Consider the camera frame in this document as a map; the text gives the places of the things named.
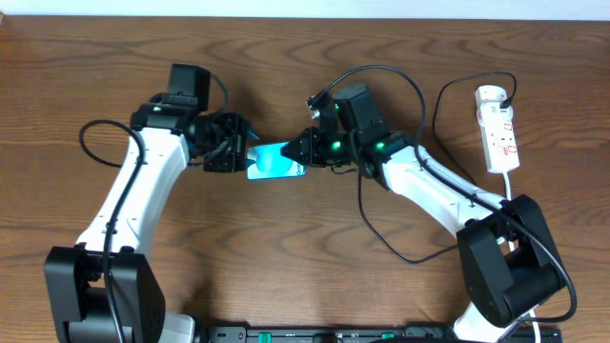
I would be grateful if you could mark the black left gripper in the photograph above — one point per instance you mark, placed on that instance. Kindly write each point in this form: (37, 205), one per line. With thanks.
(233, 143)

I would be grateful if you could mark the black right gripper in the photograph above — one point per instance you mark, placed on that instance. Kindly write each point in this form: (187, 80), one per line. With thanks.
(309, 137)

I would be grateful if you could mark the blue Galaxy smartphone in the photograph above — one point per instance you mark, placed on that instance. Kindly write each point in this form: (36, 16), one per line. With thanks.
(267, 162)

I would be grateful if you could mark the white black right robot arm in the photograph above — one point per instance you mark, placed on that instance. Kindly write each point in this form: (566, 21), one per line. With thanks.
(509, 259)

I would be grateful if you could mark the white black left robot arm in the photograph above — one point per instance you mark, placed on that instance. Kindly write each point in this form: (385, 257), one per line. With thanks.
(102, 289)

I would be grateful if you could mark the white USB charger adapter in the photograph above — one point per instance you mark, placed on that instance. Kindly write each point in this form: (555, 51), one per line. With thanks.
(491, 97)

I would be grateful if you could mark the white power strip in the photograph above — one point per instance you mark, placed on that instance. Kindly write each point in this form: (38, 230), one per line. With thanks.
(498, 138)

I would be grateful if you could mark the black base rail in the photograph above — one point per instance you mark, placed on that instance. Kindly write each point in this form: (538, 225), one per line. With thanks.
(411, 333)

